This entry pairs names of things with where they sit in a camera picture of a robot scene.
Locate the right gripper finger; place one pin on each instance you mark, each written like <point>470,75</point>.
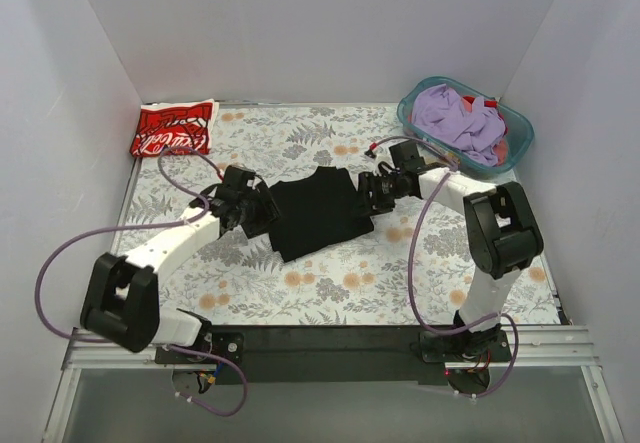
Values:
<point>366,204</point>
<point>366,183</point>

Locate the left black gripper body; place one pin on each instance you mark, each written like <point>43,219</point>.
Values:
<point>257,211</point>

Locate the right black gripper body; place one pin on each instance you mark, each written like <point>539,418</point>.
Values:
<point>372,193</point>

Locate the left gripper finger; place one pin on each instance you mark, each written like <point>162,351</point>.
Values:
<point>260,215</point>
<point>266,198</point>

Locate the black t-shirt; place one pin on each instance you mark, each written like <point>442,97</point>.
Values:
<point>316,212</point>

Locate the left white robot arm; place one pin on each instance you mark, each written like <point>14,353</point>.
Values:
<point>122,300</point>

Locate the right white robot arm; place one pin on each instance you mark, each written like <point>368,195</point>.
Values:
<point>502,233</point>

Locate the floral table mat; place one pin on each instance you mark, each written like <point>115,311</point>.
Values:
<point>415,263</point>

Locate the lilac t-shirt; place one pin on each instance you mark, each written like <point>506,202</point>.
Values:
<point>438,111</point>

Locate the red garment in basket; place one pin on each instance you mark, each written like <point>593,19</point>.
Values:
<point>484,131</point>

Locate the folded red Coca-Cola shirt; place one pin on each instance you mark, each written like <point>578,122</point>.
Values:
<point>162,125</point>

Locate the teal plastic basket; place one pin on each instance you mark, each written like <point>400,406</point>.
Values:
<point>519,131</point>

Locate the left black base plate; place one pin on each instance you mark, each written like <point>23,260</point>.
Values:
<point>228,345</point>

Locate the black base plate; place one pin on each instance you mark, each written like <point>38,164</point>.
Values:
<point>465,347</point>
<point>228,345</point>

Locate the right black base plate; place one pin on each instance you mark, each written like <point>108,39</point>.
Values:
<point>465,347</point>

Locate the aluminium mounting rail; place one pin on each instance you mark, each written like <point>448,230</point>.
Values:
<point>539,346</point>

